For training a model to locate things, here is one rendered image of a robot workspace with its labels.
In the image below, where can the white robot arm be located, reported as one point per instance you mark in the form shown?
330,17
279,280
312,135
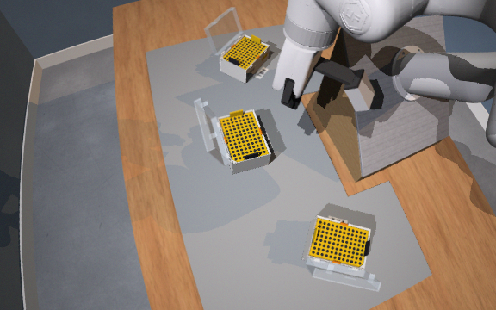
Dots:
463,77

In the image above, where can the grey bench mat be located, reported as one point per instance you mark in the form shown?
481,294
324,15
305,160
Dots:
245,233

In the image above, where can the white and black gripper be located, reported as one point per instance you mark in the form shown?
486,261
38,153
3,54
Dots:
295,69

